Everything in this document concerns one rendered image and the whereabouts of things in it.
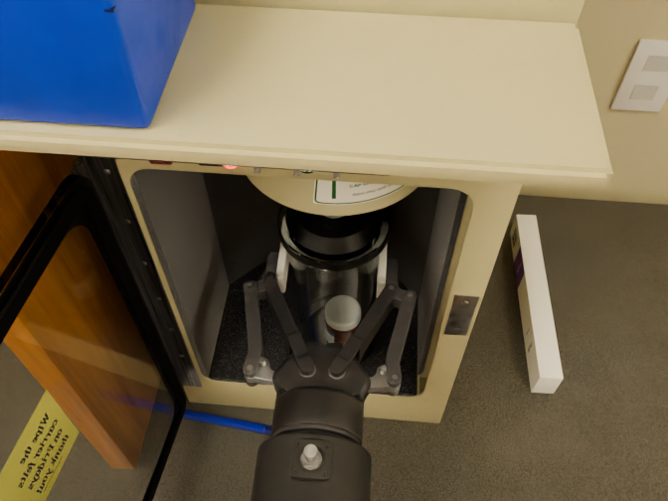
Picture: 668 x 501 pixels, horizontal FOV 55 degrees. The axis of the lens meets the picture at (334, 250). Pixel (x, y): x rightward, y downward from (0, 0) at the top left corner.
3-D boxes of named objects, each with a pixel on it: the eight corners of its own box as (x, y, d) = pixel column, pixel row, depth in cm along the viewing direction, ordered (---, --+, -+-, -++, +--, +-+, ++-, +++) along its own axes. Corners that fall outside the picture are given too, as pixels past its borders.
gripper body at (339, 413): (370, 434, 49) (374, 329, 54) (259, 426, 49) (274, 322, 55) (366, 467, 55) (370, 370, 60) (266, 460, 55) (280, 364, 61)
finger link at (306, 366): (319, 387, 57) (304, 393, 57) (275, 292, 63) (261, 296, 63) (318, 367, 54) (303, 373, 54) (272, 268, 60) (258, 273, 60)
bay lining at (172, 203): (240, 219, 90) (196, -14, 62) (422, 232, 89) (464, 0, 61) (203, 378, 76) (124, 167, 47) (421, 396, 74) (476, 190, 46)
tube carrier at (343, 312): (294, 292, 81) (284, 173, 64) (379, 298, 81) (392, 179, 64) (284, 369, 74) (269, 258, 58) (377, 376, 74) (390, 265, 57)
